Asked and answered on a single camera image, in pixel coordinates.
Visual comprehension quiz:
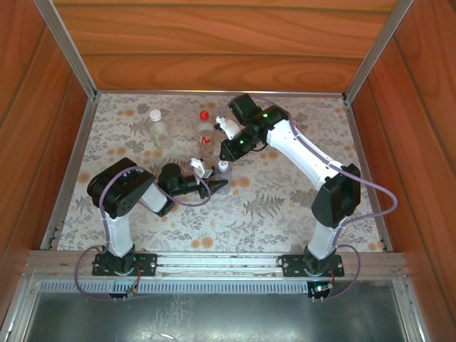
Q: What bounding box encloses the small blue-tinted clear bottle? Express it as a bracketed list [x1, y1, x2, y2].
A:
[212, 163, 233, 196]

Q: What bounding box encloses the clear bottle red white label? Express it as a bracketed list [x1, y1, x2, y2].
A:
[195, 119, 215, 145]

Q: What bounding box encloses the large clear plastic bottle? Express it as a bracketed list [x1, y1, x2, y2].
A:
[145, 115, 171, 147]

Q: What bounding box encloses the floral print tablecloth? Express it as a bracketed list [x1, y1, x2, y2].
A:
[56, 93, 386, 252]

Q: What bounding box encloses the grey metal sheet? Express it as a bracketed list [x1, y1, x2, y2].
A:
[21, 291, 410, 342]

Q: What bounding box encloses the small circuit board green LED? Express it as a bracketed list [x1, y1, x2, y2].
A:
[309, 281, 336, 304]

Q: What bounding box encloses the long aluminium mounting rail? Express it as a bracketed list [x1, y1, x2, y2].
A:
[23, 250, 409, 281]

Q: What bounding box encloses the thin aluminium edge rail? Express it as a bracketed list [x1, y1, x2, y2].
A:
[95, 89, 346, 97]

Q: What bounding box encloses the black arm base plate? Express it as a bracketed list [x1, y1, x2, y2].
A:
[280, 253, 346, 278]
[91, 252, 158, 278]

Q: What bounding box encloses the grey slotted cable duct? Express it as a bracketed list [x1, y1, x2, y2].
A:
[37, 279, 395, 296]

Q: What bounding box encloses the aluminium side rail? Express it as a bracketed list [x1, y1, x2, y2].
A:
[39, 98, 100, 250]
[342, 98, 394, 252]

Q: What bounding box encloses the brass connector with red wire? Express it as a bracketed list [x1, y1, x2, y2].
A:
[126, 262, 143, 299]

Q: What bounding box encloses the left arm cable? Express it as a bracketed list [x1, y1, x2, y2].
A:
[73, 162, 213, 303]

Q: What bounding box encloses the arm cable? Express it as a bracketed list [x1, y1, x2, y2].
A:
[73, 162, 213, 303]
[217, 95, 397, 304]

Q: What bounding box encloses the aluminium frame post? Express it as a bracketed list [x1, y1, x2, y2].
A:
[33, 0, 99, 103]
[343, 0, 416, 104]

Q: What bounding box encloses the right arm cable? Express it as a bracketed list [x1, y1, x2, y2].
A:
[217, 95, 397, 304]

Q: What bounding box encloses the aluminium lower frame rail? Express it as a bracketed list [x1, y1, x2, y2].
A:
[391, 279, 430, 342]
[0, 277, 41, 342]

